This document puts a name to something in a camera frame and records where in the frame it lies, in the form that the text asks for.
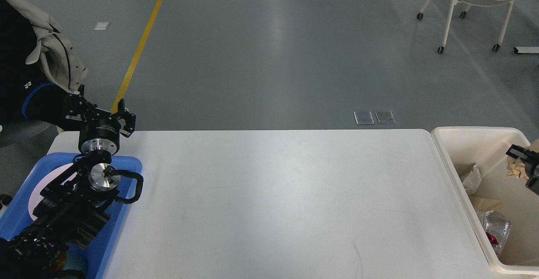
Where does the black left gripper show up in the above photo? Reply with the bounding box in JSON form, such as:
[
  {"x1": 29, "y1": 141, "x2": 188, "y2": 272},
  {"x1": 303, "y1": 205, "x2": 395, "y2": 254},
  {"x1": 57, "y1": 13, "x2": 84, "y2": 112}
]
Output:
[{"x1": 62, "y1": 84, "x2": 136, "y2": 156}]

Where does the aluminium foil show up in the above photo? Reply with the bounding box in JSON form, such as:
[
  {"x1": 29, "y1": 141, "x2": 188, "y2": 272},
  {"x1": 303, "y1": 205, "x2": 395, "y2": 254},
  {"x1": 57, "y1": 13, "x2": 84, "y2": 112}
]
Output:
[
  {"x1": 476, "y1": 211, "x2": 512, "y2": 256},
  {"x1": 459, "y1": 164, "x2": 483, "y2": 195}
]

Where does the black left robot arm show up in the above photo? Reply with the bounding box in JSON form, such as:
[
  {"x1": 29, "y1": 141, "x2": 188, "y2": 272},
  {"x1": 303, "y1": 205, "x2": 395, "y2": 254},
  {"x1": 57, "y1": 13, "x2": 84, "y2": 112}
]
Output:
[{"x1": 1, "y1": 86, "x2": 143, "y2": 279}]

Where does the white floor label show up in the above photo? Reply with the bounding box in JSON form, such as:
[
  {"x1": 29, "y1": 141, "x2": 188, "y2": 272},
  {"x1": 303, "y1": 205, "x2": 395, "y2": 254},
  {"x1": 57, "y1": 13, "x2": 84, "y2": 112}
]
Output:
[{"x1": 93, "y1": 21, "x2": 110, "y2": 31}]

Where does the beige plastic bin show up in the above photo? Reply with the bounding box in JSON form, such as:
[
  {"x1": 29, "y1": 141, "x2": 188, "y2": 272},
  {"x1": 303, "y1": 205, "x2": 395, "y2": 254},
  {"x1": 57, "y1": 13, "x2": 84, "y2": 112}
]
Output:
[{"x1": 432, "y1": 126, "x2": 539, "y2": 279}]

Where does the brown paper ball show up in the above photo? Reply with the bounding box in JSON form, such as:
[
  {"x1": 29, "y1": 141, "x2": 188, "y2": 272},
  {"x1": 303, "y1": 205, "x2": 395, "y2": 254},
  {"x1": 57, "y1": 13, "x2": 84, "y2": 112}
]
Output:
[{"x1": 507, "y1": 139, "x2": 539, "y2": 181}]

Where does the brown paper bag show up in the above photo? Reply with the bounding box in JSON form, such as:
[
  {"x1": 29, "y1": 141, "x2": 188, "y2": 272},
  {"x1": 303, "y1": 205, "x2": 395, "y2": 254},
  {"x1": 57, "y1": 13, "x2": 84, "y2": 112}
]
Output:
[{"x1": 468, "y1": 195, "x2": 503, "y2": 215}]

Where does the crushed red soda can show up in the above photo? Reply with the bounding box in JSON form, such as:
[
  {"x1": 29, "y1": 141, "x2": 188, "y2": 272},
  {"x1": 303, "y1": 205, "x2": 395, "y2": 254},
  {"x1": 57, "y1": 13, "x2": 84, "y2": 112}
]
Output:
[{"x1": 485, "y1": 231, "x2": 500, "y2": 247}]

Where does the dark teal mug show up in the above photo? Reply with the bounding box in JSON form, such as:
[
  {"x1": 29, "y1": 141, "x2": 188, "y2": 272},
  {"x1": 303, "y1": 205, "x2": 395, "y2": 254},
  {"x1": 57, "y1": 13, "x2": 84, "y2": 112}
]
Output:
[{"x1": 51, "y1": 246, "x2": 88, "y2": 279}]

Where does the person in black clothes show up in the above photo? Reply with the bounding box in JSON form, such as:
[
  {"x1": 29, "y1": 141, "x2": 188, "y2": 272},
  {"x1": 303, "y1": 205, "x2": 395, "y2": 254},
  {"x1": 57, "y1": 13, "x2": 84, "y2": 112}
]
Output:
[{"x1": 0, "y1": 0, "x2": 83, "y2": 131}]

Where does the right clear floor plate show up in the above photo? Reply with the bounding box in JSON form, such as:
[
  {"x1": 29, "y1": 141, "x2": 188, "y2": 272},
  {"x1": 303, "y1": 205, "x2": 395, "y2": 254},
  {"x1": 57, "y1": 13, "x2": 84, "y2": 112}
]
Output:
[{"x1": 375, "y1": 110, "x2": 396, "y2": 125}]

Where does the pink plate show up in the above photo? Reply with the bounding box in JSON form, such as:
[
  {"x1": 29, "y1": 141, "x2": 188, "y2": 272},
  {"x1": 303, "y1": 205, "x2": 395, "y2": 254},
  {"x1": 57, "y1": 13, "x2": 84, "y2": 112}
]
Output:
[{"x1": 28, "y1": 163, "x2": 73, "y2": 221}]

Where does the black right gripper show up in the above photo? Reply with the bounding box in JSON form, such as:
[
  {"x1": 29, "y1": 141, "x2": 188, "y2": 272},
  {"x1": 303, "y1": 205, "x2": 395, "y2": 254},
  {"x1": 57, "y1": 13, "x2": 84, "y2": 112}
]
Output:
[{"x1": 505, "y1": 145, "x2": 539, "y2": 195}]

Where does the blue plastic tray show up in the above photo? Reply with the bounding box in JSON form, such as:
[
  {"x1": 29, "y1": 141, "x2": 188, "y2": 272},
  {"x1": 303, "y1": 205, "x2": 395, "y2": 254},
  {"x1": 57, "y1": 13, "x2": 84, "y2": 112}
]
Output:
[{"x1": 1, "y1": 153, "x2": 142, "y2": 279}]

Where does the clear floor plate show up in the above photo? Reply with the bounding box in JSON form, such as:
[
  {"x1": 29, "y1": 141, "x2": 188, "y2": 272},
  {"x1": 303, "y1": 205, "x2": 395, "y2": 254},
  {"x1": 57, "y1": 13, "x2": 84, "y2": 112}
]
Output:
[
  {"x1": 375, "y1": 110, "x2": 396, "y2": 125},
  {"x1": 353, "y1": 110, "x2": 375, "y2": 125}
]

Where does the left clear floor plate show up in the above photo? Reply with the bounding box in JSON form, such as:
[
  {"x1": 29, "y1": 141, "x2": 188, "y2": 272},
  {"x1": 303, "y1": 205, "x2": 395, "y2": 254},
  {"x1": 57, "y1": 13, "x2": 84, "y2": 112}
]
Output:
[{"x1": 353, "y1": 110, "x2": 375, "y2": 125}]

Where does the white bar on floor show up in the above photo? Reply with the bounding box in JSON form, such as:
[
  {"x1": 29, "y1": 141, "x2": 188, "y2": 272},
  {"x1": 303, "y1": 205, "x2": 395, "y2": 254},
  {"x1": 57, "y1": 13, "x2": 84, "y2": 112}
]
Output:
[{"x1": 513, "y1": 46, "x2": 539, "y2": 54}]

